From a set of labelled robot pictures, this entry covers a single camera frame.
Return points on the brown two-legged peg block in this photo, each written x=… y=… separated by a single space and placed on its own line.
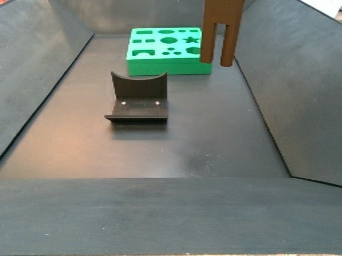
x=220 y=12

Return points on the green shape-sorting board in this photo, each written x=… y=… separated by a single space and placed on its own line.
x=161 y=50

